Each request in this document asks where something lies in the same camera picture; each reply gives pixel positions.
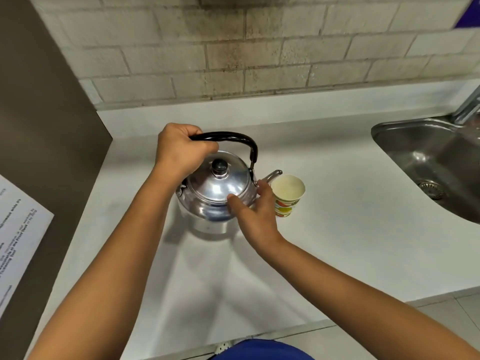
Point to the person's left thumb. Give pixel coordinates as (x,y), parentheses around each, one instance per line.
(208,147)

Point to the stainless steel sink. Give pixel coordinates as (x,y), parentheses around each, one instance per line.
(431,153)

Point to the blue object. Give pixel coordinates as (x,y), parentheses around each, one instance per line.
(468,14)

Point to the person's right hand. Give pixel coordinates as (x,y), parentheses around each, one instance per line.
(257,223)

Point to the metal sink drain strainer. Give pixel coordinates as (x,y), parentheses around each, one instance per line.
(431,190)

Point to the white printed paper notice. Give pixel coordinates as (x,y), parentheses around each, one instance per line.
(17,243)

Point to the person's left forearm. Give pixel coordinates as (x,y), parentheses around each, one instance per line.
(112,266)

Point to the person's right thumb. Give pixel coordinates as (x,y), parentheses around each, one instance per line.
(236,206)

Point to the silver kettle lid black knob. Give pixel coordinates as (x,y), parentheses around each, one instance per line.
(221,183)

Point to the brown cabinet side panel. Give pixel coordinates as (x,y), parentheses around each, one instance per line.
(41,108)

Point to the person's right forearm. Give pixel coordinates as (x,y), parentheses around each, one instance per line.
(356,299)

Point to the person's left hand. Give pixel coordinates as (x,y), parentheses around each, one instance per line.
(176,151)

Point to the chrome faucet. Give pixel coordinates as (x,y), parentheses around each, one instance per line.
(467,108)

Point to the colourful printed paper cup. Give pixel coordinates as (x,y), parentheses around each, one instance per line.
(288,191)

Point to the person's blue clothing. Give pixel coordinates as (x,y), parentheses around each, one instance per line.
(262,350)

